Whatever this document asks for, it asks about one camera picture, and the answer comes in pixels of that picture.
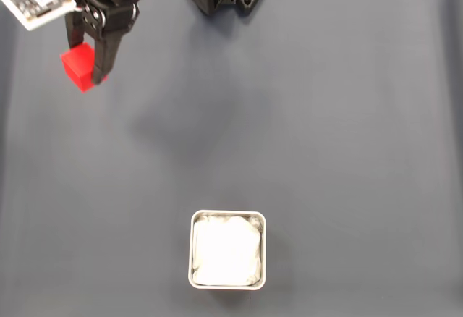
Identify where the red cube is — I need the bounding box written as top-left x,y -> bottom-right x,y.
60,43 -> 109,93

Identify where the square metal box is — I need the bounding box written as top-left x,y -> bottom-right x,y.
187,210 -> 268,291

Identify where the grey-blue table mat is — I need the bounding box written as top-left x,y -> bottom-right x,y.
0,0 -> 463,317

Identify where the white crumpled tissue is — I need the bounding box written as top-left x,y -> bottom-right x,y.
192,214 -> 263,286

